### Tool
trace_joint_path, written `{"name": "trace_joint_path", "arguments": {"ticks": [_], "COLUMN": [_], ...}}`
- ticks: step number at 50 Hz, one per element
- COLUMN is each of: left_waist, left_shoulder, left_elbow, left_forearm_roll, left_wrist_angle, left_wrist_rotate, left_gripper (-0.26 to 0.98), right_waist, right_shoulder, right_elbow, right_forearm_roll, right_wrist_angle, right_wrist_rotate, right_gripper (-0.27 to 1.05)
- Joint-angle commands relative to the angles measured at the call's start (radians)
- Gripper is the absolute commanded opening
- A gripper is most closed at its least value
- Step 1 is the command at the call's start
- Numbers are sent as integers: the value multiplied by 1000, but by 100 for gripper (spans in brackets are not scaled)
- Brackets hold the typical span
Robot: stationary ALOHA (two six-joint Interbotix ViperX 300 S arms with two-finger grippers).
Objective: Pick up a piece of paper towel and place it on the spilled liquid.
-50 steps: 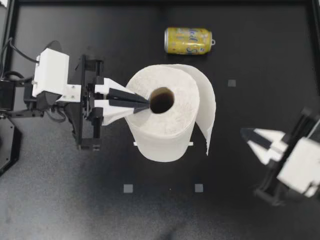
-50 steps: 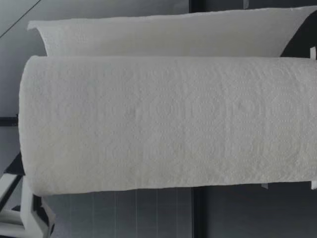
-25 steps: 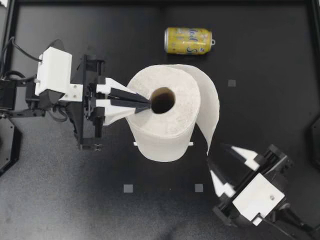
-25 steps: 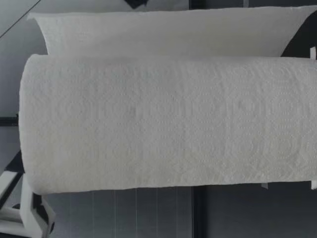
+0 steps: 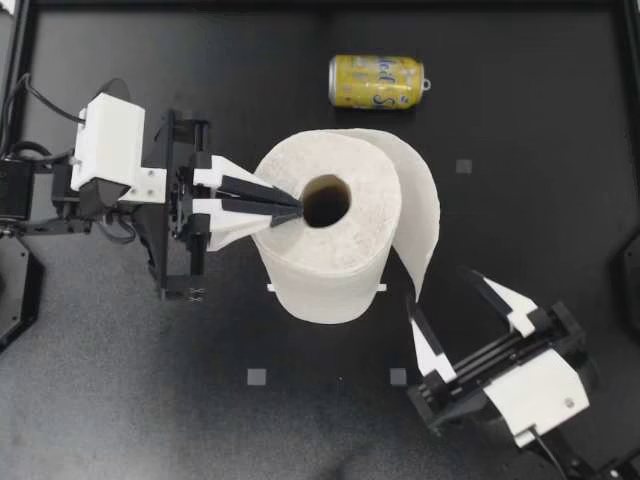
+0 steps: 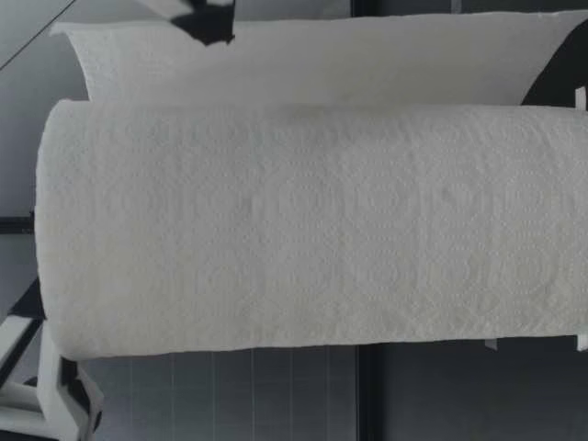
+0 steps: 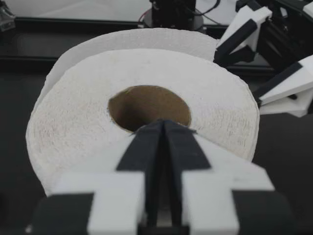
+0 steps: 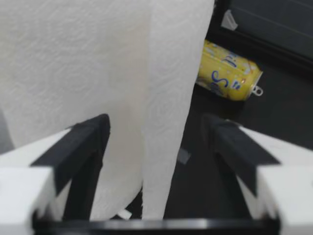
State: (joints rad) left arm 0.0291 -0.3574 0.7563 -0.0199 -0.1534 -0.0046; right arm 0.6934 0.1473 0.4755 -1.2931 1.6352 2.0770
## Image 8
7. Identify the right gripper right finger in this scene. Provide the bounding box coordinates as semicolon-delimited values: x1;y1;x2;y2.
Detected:
202;114;313;235

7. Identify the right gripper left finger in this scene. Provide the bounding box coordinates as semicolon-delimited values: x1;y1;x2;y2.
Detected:
0;113;111;235

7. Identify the yellow drink can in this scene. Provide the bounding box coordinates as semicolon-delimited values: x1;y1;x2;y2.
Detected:
195;39;264;102

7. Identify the white paper towel roll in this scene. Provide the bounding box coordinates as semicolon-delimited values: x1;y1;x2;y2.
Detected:
0;0;216;220

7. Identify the black frame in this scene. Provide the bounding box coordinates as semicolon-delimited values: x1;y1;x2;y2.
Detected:
206;0;313;78

